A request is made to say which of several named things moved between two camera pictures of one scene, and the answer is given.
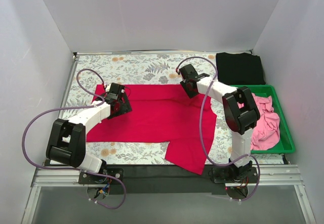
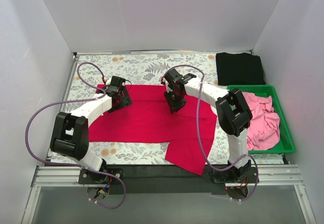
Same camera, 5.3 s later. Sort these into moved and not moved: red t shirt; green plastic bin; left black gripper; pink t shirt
Moved: left black gripper
Not moved: green plastic bin; pink t shirt; red t shirt
